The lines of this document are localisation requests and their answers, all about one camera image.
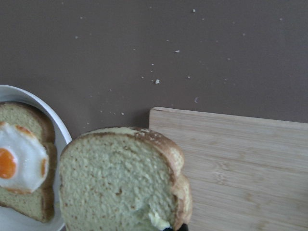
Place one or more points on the white plate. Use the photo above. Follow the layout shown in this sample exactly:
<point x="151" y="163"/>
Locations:
<point x="11" y="220"/>

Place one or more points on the wooden cutting board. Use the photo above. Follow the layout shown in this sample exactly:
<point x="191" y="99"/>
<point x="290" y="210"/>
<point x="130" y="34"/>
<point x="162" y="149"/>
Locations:
<point x="246" y="174"/>

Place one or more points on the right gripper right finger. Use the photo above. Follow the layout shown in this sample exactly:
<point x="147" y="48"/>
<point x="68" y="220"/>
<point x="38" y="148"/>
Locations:
<point x="184" y="227"/>

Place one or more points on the bread slice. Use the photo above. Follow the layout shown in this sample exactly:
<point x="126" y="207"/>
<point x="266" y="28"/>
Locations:
<point x="39" y="204"/>
<point x="123" y="179"/>

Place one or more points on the fried egg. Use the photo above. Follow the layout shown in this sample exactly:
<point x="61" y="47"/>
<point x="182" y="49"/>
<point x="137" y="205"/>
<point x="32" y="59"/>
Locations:
<point x="24" y="162"/>

